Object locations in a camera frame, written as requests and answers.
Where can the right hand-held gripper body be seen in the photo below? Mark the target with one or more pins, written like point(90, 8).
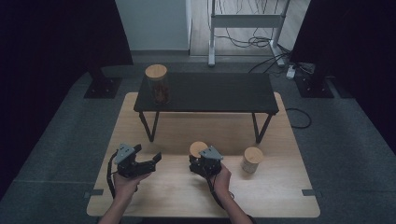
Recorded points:
point(208, 165)

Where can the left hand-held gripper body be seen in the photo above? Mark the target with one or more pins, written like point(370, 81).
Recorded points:
point(127, 163)

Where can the glass jar red spice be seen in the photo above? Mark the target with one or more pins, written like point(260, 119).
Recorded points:
point(197, 148)

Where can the glass jar pale peppercorns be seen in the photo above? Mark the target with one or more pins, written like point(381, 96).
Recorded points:
point(252, 155)

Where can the black metal shelf rack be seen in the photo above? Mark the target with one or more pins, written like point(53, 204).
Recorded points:
point(218, 93)

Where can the tall glass jar star anise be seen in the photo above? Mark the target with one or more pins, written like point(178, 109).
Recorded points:
point(155, 72)

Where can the person's right hand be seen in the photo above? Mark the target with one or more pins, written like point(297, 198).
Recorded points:
point(222, 180)

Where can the person's left hand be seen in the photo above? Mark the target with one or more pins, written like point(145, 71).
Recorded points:
point(126, 186)

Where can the grey tape strip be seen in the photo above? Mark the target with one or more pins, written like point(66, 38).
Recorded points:
point(93, 193)
point(309, 192)

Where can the white power strip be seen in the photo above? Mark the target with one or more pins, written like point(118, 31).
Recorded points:
point(291, 72)

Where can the black curtain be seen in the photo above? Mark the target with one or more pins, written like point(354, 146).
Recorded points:
point(351, 46)
point(46, 46)

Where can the black stand base plate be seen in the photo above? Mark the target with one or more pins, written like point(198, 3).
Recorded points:
point(102, 88)
point(313, 88)

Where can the white metal stand frame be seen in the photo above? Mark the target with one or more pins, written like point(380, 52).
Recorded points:
point(246, 21)

